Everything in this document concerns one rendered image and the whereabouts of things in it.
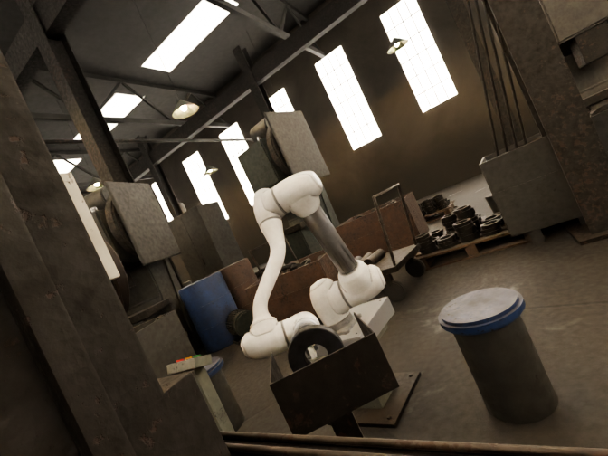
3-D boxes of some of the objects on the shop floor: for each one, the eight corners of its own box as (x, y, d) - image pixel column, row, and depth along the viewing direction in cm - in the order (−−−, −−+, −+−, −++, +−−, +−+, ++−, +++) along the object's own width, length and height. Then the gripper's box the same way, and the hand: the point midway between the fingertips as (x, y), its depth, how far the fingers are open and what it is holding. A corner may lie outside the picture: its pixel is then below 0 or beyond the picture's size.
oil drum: (257, 326, 456) (229, 265, 454) (227, 335, 486) (200, 278, 484) (280, 307, 507) (254, 252, 505) (251, 316, 537) (227, 264, 535)
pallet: (541, 216, 364) (525, 178, 363) (546, 237, 298) (525, 191, 297) (432, 250, 433) (418, 218, 432) (416, 273, 367) (399, 235, 367)
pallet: (457, 205, 682) (448, 185, 681) (454, 213, 612) (444, 191, 611) (401, 227, 743) (393, 209, 742) (392, 236, 673) (383, 216, 672)
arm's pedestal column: (360, 377, 210) (339, 332, 209) (421, 374, 185) (397, 322, 185) (327, 425, 178) (302, 372, 178) (395, 428, 154) (366, 365, 153)
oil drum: (228, 348, 411) (196, 281, 409) (197, 356, 441) (167, 294, 439) (256, 325, 462) (228, 265, 460) (227, 334, 492) (200, 278, 490)
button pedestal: (242, 471, 173) (189, 361, 172) (211, 470, 185) (162, 368, 184) (260, 446, 187) (212, 345, 186) (230, 448, 199) (185, 352, 198)
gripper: (329, 335, 115) (340, 355, 91) (294, 353, 114) (296, 377, 90) (320, 315, 116) (328, 328, 92) (285, 332, 115) (284, 350, 91)
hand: (311, 349), depth 95 cm, fingers closed
